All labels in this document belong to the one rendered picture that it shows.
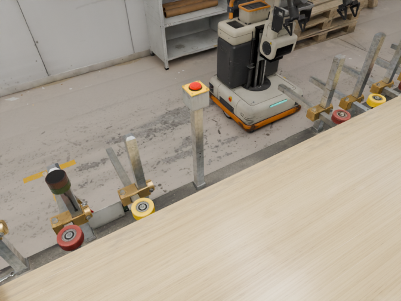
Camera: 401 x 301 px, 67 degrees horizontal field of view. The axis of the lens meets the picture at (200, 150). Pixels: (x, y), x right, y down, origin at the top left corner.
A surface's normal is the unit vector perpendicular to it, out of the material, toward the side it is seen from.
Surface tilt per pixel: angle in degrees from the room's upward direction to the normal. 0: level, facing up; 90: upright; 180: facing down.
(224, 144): 0
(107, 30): 90
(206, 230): 0
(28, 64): 90
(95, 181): 0
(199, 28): 90
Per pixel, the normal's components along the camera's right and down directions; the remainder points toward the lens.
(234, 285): -0.02, -0.72
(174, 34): 0.51, 0.59
